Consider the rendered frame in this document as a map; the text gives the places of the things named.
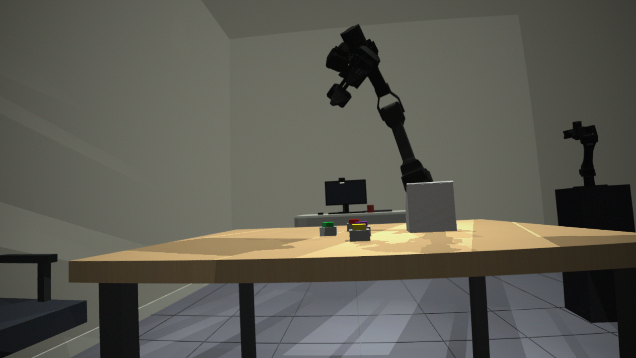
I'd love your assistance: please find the yellow button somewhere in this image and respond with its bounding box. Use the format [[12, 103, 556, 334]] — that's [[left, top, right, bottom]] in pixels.
[[349, 224, 370, 241]]

